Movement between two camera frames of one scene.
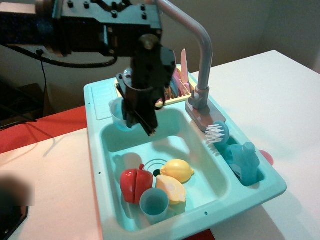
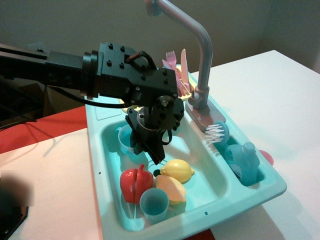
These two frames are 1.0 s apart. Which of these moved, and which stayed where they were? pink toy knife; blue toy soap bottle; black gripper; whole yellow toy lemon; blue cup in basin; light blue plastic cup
Moved: black gripper; light blue plastic cup
Stayed: pink toy knife; blue cup in basin; whole yellow toy lemon; blue toy soap bottle
